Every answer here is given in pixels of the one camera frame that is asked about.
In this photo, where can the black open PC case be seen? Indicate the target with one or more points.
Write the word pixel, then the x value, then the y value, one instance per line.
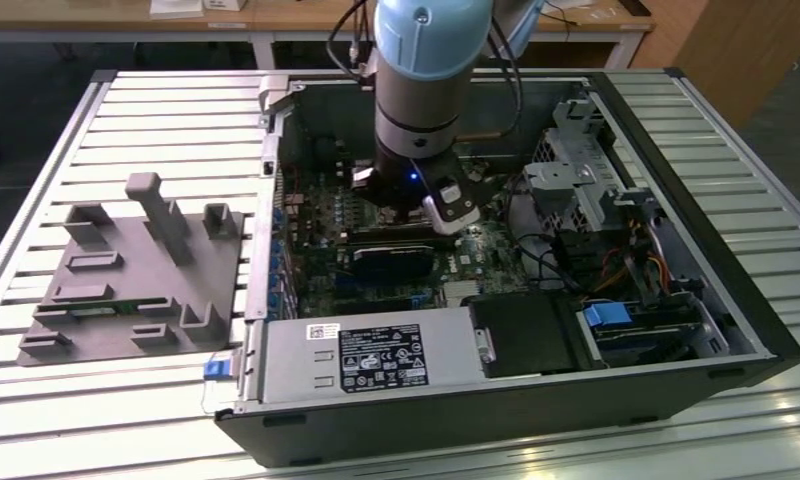
pixel 440 430

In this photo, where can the plain white box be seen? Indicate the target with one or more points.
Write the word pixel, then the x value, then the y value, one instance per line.
pixel 176 7

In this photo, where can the green motherboard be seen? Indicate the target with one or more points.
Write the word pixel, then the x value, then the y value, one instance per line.
pixel 480 250

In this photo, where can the wooden desk white legs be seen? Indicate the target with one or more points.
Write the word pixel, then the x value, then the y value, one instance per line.
pixel 73 20

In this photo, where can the graphics card black shroud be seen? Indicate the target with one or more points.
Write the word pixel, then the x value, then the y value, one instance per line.
pixel 393 260

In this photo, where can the white box black label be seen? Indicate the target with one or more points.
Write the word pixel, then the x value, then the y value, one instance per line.
pixel 222 4

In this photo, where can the green RAM stick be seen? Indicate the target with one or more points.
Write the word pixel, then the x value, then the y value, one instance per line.
pixel 86 312

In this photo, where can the black drive bay shroud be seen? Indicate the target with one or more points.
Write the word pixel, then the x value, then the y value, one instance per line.
pixel 520 331

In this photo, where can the grey plastic parts rack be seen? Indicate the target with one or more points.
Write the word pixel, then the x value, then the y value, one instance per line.
pixel 139 300

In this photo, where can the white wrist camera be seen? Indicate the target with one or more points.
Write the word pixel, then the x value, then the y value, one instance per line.
pixel 456 215

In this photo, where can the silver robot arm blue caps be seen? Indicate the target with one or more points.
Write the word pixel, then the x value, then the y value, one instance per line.
pixel 416 110

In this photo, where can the hard disk blue carrier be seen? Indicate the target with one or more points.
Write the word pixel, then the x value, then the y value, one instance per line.
pixel 603 315

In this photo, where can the black RAM slot white clip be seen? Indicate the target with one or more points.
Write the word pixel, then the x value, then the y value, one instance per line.
pixel 400 232

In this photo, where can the wooden cabinet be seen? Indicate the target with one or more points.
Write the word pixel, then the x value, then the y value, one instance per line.
pixel 740 50

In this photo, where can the metal drive cage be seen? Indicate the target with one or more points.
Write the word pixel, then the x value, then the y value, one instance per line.
pixel 560 185

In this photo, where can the blue case latch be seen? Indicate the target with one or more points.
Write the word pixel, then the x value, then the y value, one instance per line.
pixel 217 366

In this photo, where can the grey power supply unit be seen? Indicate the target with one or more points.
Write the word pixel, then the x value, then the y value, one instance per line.
pixel 293 352

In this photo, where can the silver finned heatsink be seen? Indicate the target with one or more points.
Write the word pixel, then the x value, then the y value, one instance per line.
pixel 462 293

